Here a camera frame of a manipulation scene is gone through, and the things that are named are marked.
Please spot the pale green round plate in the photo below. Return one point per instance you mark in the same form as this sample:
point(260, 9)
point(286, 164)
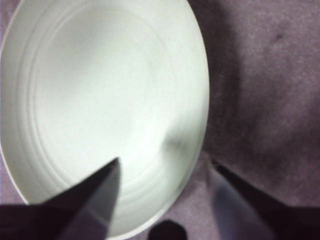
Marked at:
point(100, 87)

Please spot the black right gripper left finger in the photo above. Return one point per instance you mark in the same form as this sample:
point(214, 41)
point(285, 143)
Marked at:
point(75, 215)

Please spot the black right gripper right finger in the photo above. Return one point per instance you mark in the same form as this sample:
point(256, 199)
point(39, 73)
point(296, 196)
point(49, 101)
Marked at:
point(262, 220)

